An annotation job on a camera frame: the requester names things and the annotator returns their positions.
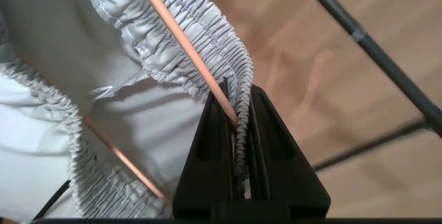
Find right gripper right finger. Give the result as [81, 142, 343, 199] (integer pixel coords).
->
[247, 84, 332, 218]

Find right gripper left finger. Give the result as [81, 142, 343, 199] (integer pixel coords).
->
[172, 77, 236, 218]

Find pink clothes hanger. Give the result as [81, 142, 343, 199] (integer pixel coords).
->
[82, 0, 239, 206]

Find pale grey shorts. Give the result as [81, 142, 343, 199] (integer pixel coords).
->
[0, 0, 255, 222]

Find black clothes rack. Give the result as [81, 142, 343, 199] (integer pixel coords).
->
[293, 0, 442, 172]

